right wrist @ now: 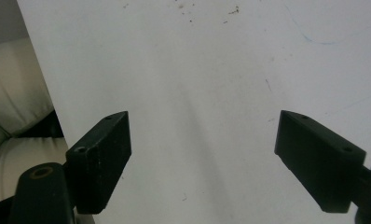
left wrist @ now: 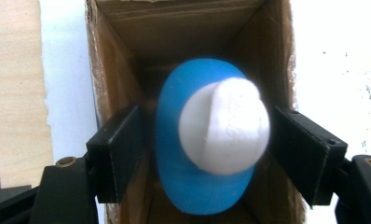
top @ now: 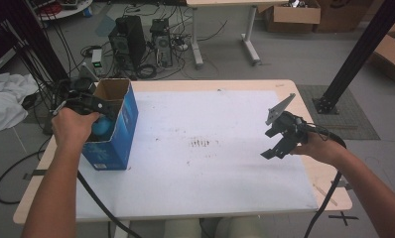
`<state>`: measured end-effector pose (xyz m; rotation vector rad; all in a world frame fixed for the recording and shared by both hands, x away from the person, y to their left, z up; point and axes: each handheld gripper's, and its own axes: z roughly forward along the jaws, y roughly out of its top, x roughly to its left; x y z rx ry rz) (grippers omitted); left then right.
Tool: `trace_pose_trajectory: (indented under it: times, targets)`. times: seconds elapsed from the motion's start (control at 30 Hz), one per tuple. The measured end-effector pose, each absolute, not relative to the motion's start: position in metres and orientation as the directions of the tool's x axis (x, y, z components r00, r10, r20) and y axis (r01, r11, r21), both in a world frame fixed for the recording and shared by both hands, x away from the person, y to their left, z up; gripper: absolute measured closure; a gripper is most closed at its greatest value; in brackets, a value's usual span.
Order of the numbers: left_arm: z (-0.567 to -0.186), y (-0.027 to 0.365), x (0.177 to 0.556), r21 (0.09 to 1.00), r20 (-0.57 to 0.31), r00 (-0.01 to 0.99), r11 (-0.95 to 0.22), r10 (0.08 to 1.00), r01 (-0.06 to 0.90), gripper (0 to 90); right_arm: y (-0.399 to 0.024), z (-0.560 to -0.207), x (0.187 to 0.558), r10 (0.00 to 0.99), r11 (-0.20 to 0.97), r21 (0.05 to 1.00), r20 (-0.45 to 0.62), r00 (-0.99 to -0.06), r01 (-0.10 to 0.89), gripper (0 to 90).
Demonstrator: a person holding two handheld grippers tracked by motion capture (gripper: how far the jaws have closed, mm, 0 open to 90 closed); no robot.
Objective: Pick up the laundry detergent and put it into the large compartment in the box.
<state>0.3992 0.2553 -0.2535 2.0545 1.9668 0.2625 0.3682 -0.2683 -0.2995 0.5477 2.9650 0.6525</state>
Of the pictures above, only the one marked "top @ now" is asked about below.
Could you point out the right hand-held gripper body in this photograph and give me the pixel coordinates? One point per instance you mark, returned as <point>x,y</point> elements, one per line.
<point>293,127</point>

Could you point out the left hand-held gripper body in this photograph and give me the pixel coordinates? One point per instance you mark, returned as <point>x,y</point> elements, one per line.
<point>76,91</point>

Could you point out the blue bottle with white cap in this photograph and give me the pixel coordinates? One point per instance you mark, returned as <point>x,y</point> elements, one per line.
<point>103,127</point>

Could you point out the blue cardboard box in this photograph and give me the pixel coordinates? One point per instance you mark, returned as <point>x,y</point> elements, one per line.
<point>122,139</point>

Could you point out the person's right hand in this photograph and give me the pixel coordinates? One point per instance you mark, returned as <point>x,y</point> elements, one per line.
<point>323,148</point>

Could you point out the person's left hand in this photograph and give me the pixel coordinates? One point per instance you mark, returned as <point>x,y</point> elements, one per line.
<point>71,129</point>

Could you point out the small grey power supply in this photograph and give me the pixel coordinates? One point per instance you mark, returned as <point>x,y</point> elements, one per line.
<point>97,59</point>

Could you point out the black metal stand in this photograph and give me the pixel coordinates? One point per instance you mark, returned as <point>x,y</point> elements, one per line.
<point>43,43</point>

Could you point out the thin wooden stick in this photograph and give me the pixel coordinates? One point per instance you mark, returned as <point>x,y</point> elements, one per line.
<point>326,195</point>

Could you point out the dark floor mat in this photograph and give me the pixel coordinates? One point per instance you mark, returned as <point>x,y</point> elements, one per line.
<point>357,125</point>

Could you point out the white cloth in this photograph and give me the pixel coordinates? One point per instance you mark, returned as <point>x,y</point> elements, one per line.
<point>7,99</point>

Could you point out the white table mat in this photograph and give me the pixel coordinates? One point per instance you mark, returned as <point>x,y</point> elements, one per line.
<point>218,181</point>

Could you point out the grey tape strip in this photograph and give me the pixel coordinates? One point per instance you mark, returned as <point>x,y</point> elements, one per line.
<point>342,185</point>

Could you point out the large black computer tower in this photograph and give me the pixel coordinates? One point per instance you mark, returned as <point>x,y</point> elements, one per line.
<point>129,39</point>

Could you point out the round white table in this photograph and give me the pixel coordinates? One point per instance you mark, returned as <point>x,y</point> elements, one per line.
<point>69,13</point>

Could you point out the small blue container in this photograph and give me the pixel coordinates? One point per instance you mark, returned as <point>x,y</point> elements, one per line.
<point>87,12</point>

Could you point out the small black computer tower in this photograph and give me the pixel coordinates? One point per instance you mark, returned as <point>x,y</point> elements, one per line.
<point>160,43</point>

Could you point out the light wooden table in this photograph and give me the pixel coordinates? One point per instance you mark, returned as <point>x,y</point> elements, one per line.
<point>185,85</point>

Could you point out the person's right leg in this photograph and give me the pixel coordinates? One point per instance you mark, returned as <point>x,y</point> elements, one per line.
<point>238,228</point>

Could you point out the person's leg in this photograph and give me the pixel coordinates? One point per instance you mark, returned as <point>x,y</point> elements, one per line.
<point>238,228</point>
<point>182,229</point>

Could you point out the open cardboard box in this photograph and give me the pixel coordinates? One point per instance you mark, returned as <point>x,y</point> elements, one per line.
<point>294,15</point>

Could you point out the white-legged desk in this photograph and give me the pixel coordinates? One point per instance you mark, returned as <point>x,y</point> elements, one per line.
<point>196,39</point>

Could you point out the brown cardboard box with flap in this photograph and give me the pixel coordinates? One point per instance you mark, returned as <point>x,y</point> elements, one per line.
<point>390,56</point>

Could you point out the large closed cardboard box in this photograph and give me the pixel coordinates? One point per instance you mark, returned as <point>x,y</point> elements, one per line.
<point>344,16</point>

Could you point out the person's left leg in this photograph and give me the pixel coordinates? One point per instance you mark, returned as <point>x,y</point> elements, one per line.
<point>182,229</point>

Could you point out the black metal post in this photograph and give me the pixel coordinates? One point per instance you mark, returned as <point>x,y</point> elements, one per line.
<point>361,49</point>

